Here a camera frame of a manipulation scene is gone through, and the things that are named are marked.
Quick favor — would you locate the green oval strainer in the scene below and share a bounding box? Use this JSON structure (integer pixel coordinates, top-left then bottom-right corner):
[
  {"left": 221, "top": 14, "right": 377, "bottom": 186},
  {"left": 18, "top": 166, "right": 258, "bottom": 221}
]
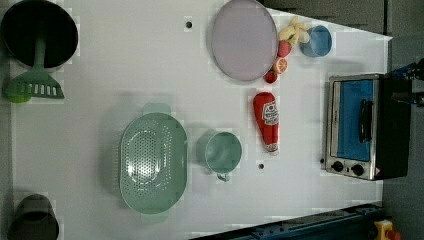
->
[{"left": 119, "top": 103, "right": 188, "bottom": 215}]

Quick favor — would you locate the dark grey cup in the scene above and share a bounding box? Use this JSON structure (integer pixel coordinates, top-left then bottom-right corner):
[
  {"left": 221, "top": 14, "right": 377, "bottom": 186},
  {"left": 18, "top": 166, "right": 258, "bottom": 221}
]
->
[{"left": 7, "top": 194, "right": 60, "bottom": 240}]

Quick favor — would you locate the lavender round plate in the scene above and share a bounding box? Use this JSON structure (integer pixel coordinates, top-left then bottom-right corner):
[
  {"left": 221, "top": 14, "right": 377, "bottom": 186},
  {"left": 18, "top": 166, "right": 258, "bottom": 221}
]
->
[{"left": 211, "top": 0, "right": 278, "bottom": 81}]

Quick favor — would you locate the yellow red emergency button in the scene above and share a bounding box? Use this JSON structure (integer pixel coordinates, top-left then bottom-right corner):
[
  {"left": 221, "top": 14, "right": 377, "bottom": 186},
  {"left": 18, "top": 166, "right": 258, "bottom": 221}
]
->
[{"left": 374, "top": 220, "right": 402, "bottom": 240}]

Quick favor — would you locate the black round pan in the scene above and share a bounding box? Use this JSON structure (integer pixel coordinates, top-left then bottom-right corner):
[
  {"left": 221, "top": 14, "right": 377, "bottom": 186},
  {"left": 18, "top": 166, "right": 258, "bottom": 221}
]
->
[{"left": 1, "top": 0, "right": 78, "bottom": 68}]

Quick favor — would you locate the red plush strawberry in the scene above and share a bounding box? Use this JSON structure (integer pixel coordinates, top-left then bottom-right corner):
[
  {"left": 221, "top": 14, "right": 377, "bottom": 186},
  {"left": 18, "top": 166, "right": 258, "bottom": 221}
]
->
[{"left": 277, "top": 41, "right": 292, "bottom": 58}]

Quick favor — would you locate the yellow plush banana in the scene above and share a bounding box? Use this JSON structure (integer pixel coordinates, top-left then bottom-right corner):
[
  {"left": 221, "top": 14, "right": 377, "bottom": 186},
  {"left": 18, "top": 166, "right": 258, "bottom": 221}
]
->
[{"left": 278, "top": 17, "right": 310, "bottom": 44}]

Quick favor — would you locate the blue metal rail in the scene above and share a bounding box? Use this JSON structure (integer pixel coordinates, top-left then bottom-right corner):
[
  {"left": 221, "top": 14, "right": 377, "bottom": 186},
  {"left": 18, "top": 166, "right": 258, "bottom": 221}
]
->
[{"left": 191, "top": 204, "right": 385, "bottom": 240}]

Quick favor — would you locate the silver toaster oven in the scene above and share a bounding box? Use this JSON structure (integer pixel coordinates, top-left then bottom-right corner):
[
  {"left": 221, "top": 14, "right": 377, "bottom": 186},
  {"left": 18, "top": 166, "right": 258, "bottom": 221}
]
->
[{"left": 325, "top": 74, "right": 412, "bottom": 181}]

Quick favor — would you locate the green slotted spatula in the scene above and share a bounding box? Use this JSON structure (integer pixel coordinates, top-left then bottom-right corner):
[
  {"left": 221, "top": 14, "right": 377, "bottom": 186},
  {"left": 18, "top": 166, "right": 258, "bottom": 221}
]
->
[{"left": 5, "top": 37, "right": 64, "bottom": 103}]

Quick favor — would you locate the blue cup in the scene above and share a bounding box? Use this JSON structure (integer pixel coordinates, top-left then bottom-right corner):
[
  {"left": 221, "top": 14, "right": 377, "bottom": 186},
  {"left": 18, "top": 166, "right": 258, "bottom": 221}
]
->
[{"left": 300, "top": 25, "right": 333, "bottom": 57}]

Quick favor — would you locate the red plush ketchup bottle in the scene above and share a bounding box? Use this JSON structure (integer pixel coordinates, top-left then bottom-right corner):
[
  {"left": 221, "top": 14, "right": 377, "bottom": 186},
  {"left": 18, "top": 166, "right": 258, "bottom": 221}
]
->
[{"left": 253, "top": 92, "right": 279, "bottom": 155}]

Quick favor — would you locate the green measuring cup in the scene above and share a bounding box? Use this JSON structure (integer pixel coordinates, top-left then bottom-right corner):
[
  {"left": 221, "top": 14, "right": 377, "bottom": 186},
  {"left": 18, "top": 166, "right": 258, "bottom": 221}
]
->
[{"left": 196, "top": 130, "right": 243, "bottom": 182}]

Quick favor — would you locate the orange slice toy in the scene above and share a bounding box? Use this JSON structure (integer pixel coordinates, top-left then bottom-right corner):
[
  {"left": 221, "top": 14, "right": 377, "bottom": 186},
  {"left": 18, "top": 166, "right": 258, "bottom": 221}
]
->
[{"left": 273, "top": 57, "right": 287, "bottom": 74}]

